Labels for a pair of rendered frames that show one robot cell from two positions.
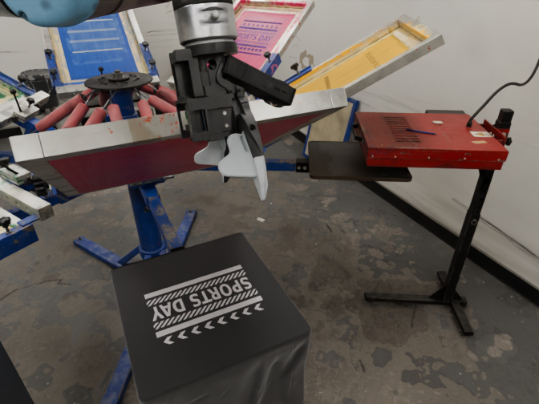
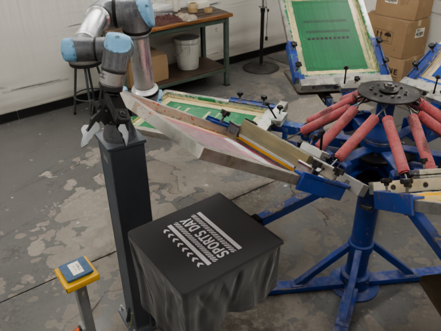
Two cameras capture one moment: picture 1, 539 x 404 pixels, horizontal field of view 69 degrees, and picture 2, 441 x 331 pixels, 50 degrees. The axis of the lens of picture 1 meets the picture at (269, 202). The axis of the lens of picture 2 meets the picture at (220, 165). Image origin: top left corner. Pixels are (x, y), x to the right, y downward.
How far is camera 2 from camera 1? 1.53 m
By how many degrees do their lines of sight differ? 67
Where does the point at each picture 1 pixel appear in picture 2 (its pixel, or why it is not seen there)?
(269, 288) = (220, 266)
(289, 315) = (195, 281)
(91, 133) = (126, 99)
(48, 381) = not seen: hidden behind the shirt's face
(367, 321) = not seen: outside the picture
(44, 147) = not seen: hidden behind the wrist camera
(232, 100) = (98, 107)
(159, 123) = (140, 109)
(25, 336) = (270, 226)
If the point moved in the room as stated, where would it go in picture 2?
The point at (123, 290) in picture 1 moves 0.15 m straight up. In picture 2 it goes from (202, 203) to (201, 175)
